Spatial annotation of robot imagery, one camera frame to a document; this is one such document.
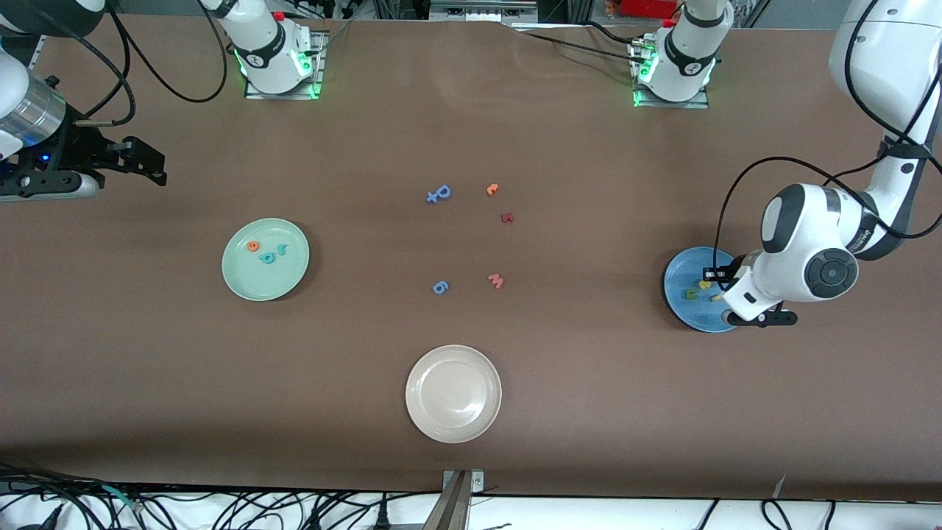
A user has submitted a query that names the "blue plate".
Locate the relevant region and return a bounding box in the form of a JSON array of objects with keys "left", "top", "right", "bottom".
[{"left": 664, "top": 247, "right": 744, "bottom": 333}]

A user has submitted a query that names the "mint green plate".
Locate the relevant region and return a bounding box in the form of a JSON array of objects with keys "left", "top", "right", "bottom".
[{"left": 222, "top": 218, "right": 311, "bottom": 303}]

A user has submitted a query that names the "red box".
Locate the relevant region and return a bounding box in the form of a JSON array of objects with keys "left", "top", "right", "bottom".
[{"left": 618, "top": 0, "right": 681, "bottom": 19}]

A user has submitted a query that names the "brown table cover sheet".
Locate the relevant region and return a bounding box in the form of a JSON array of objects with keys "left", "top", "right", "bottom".
[{"left": 0, "top": 11, "right": 942, "bottom": 503}]

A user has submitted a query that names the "beige plate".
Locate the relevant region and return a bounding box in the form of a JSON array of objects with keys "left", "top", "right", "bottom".
[{"left": 406, "top": 344, "right": 503, "bottom": 444}]

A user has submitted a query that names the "grey metal box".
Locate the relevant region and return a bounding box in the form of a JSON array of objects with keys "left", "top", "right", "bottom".
[{"left": 429, "top": 0, "right": 538, "bottom": 23}]

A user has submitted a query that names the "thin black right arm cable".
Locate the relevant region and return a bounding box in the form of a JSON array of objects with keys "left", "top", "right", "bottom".
[{"left": 22, "top": 7, "right": 137, "bottom": 127}]

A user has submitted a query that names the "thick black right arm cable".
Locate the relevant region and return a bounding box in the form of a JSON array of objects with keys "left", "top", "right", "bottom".
[{"left": 110, "top": 0, "right": 229, "bottom": 104}]

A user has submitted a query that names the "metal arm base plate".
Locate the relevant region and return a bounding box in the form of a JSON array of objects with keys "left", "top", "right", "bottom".
[
  {"left": 245, "top": 31, "right": 325, "bottom": 100},
  {"left": 629, "top": 40, "right": 711, "bottom": 110}
]

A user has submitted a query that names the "black cable on table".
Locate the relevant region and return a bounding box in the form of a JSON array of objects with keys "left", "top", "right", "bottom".
[
  {"left": 578, "top": 18, "right": 667, "bottom": 46},
  {"left": 511, "top": 28, "right": 648, "bottom": 66}
]

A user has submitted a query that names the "small metal bracket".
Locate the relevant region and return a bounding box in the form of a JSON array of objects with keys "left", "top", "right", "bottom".
[{"left": 442, "top": 470, "right": 485, "bottom": 494}]

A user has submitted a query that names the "teal cable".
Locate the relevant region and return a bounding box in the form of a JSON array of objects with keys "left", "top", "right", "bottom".
[{"left": 99, "top": 484, "right": 144, "bottom": 514}]

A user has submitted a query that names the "aluminium profile post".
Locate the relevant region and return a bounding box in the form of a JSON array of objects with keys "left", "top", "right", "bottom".
[{"left": 423, "top": 471, "right": 472, "bottom": 530}]

